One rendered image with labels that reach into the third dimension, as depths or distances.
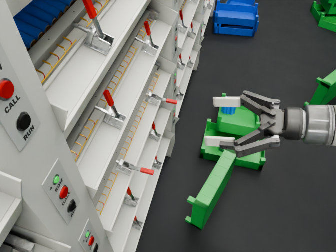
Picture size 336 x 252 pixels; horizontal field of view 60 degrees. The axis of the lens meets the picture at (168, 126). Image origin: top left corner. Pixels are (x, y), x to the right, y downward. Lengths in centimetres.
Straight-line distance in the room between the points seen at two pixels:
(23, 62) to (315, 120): 57
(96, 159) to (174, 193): 81
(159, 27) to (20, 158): 68
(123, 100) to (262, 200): 90
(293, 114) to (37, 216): 54
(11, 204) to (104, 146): 28
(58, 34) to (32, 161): 21
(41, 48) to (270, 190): 119
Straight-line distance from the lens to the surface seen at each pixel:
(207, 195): 113
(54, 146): 39
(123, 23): 58
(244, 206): 137
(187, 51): 150
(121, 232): 92
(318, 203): 149
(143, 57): 80
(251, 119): 162
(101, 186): 73
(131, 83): 72
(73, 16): 52
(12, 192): 35
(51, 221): 44
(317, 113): 70
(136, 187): 98
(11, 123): 31
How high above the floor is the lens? 120
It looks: 49 degrees down
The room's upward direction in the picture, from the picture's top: straight up
